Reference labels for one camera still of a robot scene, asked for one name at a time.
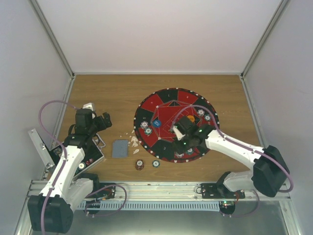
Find teal chips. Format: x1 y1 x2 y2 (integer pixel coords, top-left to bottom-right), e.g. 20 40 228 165
186 148 195 156
204 115 211 121
144 127 153 136

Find blue small blind button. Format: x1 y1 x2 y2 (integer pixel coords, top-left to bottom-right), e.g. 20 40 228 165
152 119 161 128

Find teal blue chip stack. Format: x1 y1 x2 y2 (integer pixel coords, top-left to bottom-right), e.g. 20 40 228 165
152 160 160 167

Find red black chip stack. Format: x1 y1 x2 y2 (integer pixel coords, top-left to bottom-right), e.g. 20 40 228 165
135 160 144 170

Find orange big blind button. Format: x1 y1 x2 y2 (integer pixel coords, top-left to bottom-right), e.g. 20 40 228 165
188 116 195 122

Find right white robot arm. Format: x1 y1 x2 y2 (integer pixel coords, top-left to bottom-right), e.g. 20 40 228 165
171 117 290 198

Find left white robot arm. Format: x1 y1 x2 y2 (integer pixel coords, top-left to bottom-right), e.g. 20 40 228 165
27 105 112 234

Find white plastic wrap scraps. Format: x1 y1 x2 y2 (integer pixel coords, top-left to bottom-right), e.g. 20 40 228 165
120 130 140 155

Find round red black poker mat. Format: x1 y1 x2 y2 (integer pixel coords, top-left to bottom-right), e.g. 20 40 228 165
134 88 220 163

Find chip stack in case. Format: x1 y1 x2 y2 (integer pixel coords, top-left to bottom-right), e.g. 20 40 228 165
77 162 86 171

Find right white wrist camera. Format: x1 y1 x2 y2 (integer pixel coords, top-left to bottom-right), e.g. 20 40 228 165
172 125 185 141

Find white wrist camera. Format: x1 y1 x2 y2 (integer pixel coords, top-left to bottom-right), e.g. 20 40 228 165
172 125 185 141
83 103 95 111

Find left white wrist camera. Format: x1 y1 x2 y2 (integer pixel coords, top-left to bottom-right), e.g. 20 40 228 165
83 103 95 111

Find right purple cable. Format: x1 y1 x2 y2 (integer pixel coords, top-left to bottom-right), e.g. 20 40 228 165
172 104 294 218

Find purple cable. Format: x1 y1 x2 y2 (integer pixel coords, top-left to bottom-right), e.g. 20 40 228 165
38 100 82 235
172 104 294 218

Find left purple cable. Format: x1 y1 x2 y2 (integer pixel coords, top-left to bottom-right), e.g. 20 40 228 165
38 100 82 235

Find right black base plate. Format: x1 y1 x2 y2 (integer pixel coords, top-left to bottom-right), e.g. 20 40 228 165
195 183 246 199

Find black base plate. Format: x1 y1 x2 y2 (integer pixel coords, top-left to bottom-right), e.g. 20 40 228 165
195 183 246 199
85 185 116 200

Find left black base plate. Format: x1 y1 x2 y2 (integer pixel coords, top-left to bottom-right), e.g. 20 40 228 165
85 185 116 200

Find slotted grey cable duct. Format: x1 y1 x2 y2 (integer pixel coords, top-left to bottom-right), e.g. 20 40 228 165
87 200 220 212

